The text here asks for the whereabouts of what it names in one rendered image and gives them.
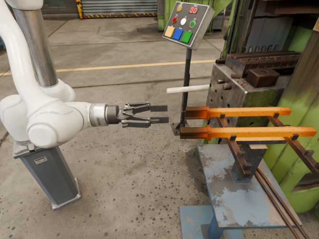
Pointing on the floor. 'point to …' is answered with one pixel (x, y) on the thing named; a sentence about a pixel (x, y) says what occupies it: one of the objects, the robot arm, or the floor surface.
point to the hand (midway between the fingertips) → (160, 113)
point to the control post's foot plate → (177, 127)
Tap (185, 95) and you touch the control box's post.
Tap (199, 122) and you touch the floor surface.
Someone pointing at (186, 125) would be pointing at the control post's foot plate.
